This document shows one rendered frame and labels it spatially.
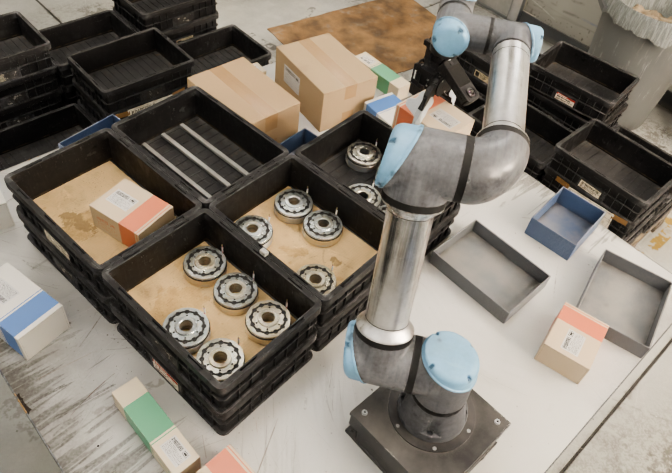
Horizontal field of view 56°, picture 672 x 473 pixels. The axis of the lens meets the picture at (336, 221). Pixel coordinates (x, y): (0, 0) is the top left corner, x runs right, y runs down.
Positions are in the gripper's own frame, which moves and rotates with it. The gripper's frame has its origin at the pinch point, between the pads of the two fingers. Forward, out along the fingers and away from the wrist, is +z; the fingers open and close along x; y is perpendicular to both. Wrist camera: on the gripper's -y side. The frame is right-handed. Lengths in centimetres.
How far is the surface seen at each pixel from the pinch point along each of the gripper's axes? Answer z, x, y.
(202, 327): 24, 72, -2
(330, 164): 26.9, 10.7, 23.3
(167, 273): 27, 69, 18
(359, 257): 26.9, 28.4, -7.2
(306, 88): 28, -9, 57
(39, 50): 51, 39, 159
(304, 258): 26.8, 39.8, 1.1
